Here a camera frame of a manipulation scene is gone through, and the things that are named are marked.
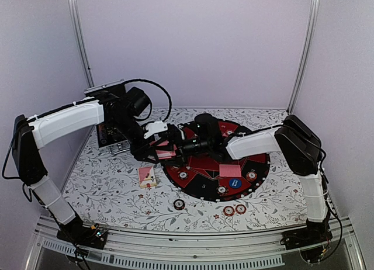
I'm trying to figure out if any face up card on holder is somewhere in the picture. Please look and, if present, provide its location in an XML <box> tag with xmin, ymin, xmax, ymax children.
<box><xmin>138</xmin><ymin>167</ymin><xmax>155</xmax><ymax>184</ymax></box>

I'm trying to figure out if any dark chip sector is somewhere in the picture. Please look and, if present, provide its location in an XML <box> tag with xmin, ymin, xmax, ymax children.
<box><xmin>178</xmin><ymin>171</ymin><xmax>188</xmax><ymax>179</ymax></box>
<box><xmin>217</xmin><ymin>186</ymin><xmax>228</xmax><ymax>195</ymax></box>

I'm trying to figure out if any orange chip sector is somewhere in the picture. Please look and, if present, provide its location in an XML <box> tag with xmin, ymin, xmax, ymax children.
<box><xmin>245</xmin><ymin>171</ymin><xmax>257</xmax><ymax>182</ymax></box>

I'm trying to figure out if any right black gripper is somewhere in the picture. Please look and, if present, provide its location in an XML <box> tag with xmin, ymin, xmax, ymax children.
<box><xmin>156</xmin><ymin>133</ymin><xmax>210</xmax><ymax>168</ymax></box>

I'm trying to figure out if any pink card sector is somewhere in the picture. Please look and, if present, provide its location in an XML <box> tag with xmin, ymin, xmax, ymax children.
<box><xmin>219</xmin><ymin>164</ymin><xmax>241</xmax><ymax>178</ymax></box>

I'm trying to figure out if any dark brown chip stack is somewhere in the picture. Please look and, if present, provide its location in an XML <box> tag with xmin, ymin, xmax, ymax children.
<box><xmin>173</xmin><ymin>199</ymin><xmax>185</xmax><ymax>210</ymax></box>

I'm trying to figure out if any wooden card holder block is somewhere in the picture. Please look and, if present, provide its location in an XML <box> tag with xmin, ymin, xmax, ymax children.
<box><xmin>140</xmin><ymin>176</ymin><xmax>157</xmax><ymax>189</ymax></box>

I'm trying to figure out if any left aluminium frame post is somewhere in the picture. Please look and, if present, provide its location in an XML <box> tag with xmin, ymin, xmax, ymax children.
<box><xmin>68</xmin><ymin>0</ymin><xmax>94</xmax><ymax>88</ymax></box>

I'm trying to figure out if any floral table cloth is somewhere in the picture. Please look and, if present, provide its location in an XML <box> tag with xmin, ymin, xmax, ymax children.
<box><xmin>57</xmin><ymin>107</ymin><xmax>331</xmax><ymax>233</ymax></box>

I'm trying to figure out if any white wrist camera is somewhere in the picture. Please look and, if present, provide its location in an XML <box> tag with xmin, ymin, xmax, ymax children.
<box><xmin>177</xmin><ymin>126</ymin><xmax>186</xmax><ymax>140</ymax></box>
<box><xmin>144</xmin><ymin>121</ymin><xmax>168</xmax><ymax>139</ymax></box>

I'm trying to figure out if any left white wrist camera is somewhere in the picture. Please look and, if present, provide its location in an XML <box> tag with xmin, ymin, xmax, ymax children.
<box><xmin>144</xmin><ymin>121</ymin><xmax>168</xmax><ymax>139</ymax></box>

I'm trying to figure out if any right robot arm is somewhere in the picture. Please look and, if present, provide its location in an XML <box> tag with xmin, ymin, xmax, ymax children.
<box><xmin>153</xmin><ymin>113</ymin><xmax>335</xmax><ymax>264</ymax></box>

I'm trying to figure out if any aluminium poker chip case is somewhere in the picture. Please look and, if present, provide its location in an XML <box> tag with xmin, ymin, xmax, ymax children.
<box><xmin>84</xmin><ymin>79</ymin><xmax>130</xmax><ymax>155</ymax></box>

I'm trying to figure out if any orange chip stack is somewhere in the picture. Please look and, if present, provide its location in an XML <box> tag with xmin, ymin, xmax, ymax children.
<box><xmin>223</xmin><ymin>206</ymin><xmax>235</xmax><ymax>217</ymax></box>

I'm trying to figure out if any pink playing card deck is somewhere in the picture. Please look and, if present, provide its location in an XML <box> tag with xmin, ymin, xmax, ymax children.
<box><xmin>155</xmin><ymin>141</ymin><xmax>176</xmax><ymax>160</ymax></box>

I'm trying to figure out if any blue small blind button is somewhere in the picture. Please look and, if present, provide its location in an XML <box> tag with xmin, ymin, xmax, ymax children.
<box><xmin>229</xmin><ymin>178</ymin><xmax>242</xmax><ymax>189</ymax></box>

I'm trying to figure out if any round red black poker mat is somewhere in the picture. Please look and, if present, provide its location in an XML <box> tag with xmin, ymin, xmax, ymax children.
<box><xmin>162</xmin><ymin>119</ymin><xmax>270</xmax><ymax>202</ymax></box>

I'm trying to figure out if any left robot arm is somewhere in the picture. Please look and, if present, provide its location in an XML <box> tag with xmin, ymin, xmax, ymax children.
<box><xmin>1</xmin><ymin>78</ymin><xmax>172</xmax><ymax>250</ymax></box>

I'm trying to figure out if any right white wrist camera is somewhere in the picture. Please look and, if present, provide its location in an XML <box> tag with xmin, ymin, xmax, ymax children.
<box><xmin>177</xmin><ymin>126</ymin><xmax>186</xmax><ymax>140</ymax></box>

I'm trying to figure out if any dark chip bottom sector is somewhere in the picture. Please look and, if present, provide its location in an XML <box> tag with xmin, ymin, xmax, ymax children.
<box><xmin>217</xmin><ymin>186</ymin><xmax>228</xmax><ymax>195</ymax></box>

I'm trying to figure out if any right aluminium frame post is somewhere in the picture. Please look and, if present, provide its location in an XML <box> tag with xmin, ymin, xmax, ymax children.
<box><xmin>287</xmin><ymin>0</ymin><xmax>320</xmax><ymax>113</ymax></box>

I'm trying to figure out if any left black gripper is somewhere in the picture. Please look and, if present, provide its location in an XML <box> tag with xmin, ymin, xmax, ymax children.
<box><xmin>110</xmin><ymin>114</ymin><xmax>160</xmax><ymax>164</ymax></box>

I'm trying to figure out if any aluminium frame post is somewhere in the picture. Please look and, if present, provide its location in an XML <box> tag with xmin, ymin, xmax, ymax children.
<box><xmin>68</xmin><ymin>0</ymin><xmax>94</xmax><ymax>88</ymax></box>
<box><xmin>287</xmin><ymin>0</ymin><xmax>320</xmax><ymax>113</ymax></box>

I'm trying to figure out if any front aluminium rail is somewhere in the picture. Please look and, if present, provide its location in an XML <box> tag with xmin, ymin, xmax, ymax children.
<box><xmin>25</xmin><ymin>216</ymin><xmax>369</xmax><ymax>269</ymax></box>

